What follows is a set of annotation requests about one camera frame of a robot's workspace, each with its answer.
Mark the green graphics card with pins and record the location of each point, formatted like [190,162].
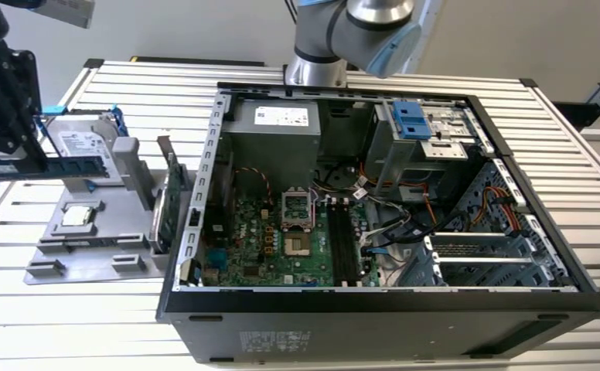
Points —
[174,201]

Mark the green motherboard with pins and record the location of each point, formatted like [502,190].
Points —
[248,247]

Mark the black PC case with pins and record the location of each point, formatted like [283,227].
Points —
[331,332]

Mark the grey power supply unit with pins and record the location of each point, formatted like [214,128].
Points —
[274,150]

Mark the metal disk bay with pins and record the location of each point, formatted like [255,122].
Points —
[486,261]

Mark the blue RAM stick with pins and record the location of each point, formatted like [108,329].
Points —
[78,167]

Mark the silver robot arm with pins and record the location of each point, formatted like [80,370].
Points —
[321,35]

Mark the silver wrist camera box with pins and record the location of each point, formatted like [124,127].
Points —
[63,11]

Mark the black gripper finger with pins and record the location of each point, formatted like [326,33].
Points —
[22,96]

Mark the silver CPU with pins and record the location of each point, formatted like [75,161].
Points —
[78,216]

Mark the hard disk in blue carrier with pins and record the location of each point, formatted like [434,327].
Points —
[80,141]

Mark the CPU socket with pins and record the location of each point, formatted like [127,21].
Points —
[298,243]

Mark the grey parts rack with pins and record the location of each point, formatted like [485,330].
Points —
[119,228]

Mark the black RAM slot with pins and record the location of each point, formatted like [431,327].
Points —
[338,239]

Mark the blue drive latch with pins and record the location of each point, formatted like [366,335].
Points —
[409,120]

